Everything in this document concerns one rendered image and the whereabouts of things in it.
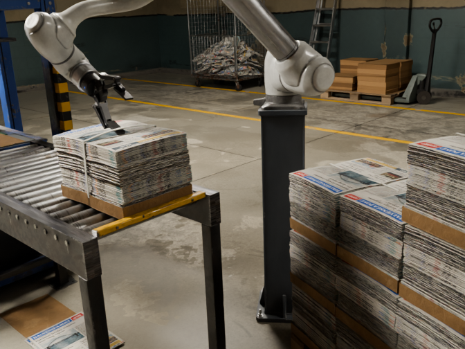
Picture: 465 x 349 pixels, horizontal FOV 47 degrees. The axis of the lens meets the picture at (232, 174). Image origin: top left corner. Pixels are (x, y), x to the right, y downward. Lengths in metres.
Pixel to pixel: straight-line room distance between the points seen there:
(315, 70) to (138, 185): 0.80
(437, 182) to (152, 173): 0.84
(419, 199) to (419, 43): 7.45
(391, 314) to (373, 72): 6.53
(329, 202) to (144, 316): 1.26
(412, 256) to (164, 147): 0.82
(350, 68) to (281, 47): 6.68
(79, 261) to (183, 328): 1.06
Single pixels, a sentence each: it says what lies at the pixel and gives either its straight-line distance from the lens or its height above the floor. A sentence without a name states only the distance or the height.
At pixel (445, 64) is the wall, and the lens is 8.72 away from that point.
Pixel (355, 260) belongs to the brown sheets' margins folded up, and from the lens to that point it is 1.76.
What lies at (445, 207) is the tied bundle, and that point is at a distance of 1.43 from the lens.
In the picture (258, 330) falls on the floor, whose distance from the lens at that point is 2.54.
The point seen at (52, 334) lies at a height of 0.01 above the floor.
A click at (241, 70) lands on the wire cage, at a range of 9.56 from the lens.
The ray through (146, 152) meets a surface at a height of 1.00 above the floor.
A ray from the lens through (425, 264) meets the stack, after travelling 1.54.
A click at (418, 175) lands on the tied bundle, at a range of 1.47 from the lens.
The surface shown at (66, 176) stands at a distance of 1.91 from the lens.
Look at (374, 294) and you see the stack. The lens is 1.73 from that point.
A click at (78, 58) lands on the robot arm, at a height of 1.27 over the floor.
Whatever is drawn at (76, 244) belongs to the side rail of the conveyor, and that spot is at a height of 0.79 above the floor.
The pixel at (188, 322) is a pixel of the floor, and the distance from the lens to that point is 2.62.
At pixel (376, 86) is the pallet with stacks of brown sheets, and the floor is 0.25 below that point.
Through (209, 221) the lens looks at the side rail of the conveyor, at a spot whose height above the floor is 0.70.
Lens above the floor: 1.42
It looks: 18 degrees down
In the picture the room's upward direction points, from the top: 2 degrees counter-clockwise
